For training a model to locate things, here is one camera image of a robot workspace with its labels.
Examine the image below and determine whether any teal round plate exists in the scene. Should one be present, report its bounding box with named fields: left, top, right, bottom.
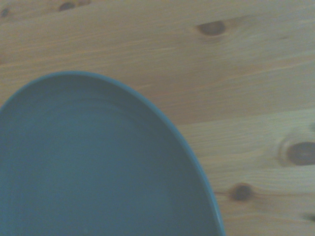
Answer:
left=0, top=70, right=226, bottom=236

